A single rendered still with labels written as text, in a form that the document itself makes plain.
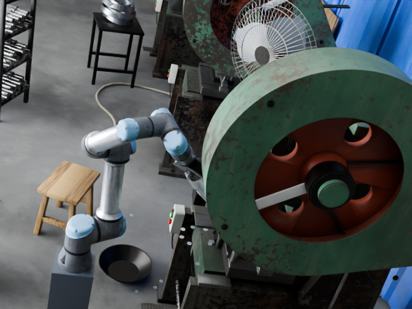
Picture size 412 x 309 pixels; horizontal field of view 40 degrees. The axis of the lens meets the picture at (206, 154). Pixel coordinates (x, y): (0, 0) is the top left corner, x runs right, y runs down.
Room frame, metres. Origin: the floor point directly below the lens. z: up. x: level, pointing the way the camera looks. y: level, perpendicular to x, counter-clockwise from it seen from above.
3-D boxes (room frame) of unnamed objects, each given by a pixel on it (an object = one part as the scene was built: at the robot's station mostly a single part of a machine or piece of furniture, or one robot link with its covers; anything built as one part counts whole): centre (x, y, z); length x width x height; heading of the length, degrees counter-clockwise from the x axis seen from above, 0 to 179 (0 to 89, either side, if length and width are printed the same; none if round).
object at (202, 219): (2.03, -0.15, 0.72); 0.25 x 0.14 x 0.14; 103
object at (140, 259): (2.37, 0.27, 0.04); 0.30 x 0.30 x 0.07
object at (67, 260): (1.88, 0.44, 0.50); 0.15 x 0.15 x 0.10
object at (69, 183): (2.63, 0.72, 0.16); 0.34 x 0.24 x 0.34; 175
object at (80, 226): (1.88, 0.44, 0.62); 0.13 x 0.12 x 0.14; 134
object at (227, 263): (2.07, -0.32, 0.68); 0.45 x 0.30 x 0.06; 13
